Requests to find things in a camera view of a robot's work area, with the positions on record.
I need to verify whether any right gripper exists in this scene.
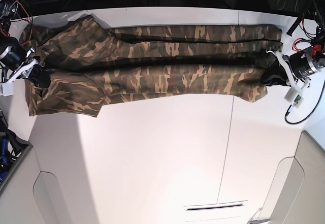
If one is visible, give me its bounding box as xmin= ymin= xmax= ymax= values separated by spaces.
xmin=1 ymin=47 xmax=51 ymax=88

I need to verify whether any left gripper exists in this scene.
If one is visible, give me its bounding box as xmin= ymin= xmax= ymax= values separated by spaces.
xmin=260 ymin=48 xmax=311 ymax=89

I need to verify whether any camouflage T-shirt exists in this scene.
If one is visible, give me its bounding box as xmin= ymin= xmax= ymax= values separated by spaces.
xmin=20 ymin=15 xmax=282 ymax=117

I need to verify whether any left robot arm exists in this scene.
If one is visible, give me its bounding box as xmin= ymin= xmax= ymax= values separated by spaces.
xmin=261 ymin=0 xmax=324 ymax=87

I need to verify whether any bin with blue items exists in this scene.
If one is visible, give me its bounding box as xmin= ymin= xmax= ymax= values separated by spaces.
xmin=1 ymin=110 xmax=32 ymax=193

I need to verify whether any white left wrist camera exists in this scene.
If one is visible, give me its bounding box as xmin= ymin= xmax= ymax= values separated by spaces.
xmin=284 ymin=87 xmax=303 ymax=108

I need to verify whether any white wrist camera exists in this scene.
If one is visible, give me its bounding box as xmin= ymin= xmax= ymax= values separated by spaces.
xmin=284 ymin=87 xmax=303 ymax=108
xmin=0 ymin=82 xmax=14 ymax=97

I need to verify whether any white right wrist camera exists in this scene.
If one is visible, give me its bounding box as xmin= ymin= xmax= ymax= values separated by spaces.
xmin=0 ymin=82 xmax=14 ymax=97

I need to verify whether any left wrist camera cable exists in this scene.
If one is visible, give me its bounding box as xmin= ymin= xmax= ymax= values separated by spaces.
xmin=284 ymin=76 xmax=325 ymax=126

